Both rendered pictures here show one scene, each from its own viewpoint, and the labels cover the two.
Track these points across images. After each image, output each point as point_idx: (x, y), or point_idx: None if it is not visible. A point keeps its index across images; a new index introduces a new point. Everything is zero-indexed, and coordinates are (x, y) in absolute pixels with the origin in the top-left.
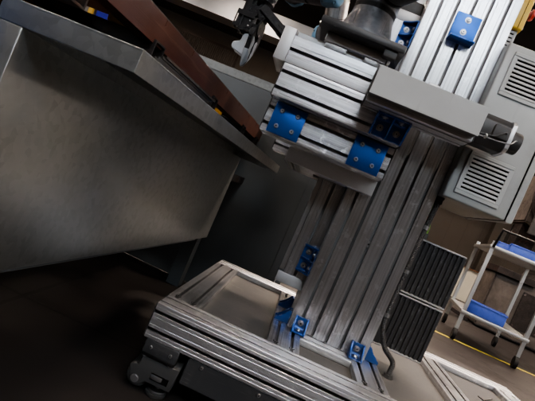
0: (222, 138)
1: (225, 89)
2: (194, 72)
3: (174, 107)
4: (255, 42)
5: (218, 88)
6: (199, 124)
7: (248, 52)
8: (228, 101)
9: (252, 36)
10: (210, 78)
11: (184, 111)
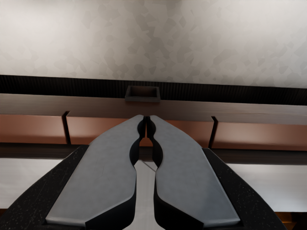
0: (37, 67)
1: (88, 114)
2: (292, 110)
3: (288, 80)
4: (107, 212)
5: (142, 110)
6: (164, 80)
7: (173, 136)
8: (37, 104)
9: (255, 205)
10: (215, 114)
11: (280, 70)
